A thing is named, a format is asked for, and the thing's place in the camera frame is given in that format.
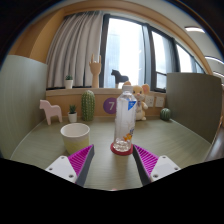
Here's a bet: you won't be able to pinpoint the clear plastic water bottle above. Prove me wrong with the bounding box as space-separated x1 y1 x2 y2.
112 84 138 154

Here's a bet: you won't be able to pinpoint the small plant in white pot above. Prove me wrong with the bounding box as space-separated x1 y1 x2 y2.
67 104 78 124
64 74 74 90

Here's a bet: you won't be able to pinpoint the green-grey desk partition panel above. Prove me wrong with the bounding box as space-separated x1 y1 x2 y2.
0 54 49 159
165 72 224 144

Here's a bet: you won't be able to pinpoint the small round green cactus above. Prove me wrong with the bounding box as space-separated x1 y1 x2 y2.
159 107 172 122

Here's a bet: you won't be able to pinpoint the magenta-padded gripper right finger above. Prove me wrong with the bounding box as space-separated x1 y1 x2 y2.
131 144 181 187

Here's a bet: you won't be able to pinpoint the grey curtain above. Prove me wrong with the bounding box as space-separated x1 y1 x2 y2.
45 10 105 89

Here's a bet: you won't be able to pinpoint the ceiling lights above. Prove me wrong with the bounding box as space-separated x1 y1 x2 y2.
184 26 224 78

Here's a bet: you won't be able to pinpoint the white wall socket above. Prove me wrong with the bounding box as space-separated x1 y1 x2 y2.
155 96 166 108
145 94 156 108

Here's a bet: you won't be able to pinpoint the black horse figurine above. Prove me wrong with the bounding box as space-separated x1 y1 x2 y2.
110 69 130 89

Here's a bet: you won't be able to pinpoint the tall green cactus ornament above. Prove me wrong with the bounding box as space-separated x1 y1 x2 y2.
81 89 96 122

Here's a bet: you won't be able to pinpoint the wooden desk back ledge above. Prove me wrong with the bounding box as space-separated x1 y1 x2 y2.
45 87 168 118

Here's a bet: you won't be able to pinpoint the pink horse figurine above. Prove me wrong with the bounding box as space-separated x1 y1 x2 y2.
39 99 63 126

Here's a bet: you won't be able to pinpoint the flat round red coaster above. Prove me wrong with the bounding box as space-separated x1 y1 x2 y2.
110 142 134 157

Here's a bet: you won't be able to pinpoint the wooden hand model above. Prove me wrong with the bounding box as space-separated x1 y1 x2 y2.
88 53 102 89

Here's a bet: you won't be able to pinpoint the plush mouse toy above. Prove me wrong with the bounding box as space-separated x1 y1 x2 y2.
123 80 151 122

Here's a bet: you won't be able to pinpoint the round purple number sign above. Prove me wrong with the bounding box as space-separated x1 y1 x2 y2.
102 97 118 115

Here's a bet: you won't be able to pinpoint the cream paper cup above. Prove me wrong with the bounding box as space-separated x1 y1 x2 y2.
60 122 91 155

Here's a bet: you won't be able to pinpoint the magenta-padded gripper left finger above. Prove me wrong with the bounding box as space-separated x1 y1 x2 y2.
44 143 96 188

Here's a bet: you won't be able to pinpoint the dark-framed window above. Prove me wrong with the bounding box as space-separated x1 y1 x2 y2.
99 13 206 94

